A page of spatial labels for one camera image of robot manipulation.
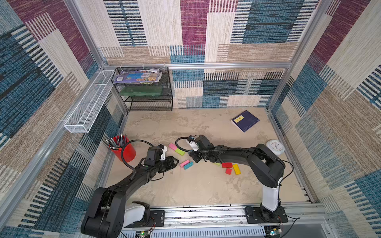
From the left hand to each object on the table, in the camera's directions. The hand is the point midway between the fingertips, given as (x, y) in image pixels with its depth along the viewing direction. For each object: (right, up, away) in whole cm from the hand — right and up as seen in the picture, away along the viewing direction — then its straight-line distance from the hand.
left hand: (177, 162), depth 88 cm
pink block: (+5, -1, +2) cm, 5 cm away
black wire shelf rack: (-13, +39, +32) cm, 52 cm away
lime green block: (+25, -2, +4) cm, 25 cm away
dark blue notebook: (+48, +25, +25) cm, 60 cm away
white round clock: (+62, +8, +8) cm, 63 cm away
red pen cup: (-33, +5, +11) cm, 35 cm away
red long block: (+29, -2, +1) cm, 29 cm away
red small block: (+31, -6, +1) cm, 31 cm away
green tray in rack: (-27, +44, +9) cm, 52 cm away
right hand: (+10, +4, +7) cm, 13 cm away
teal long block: (+6, -3, +2) cm, 7 cm away
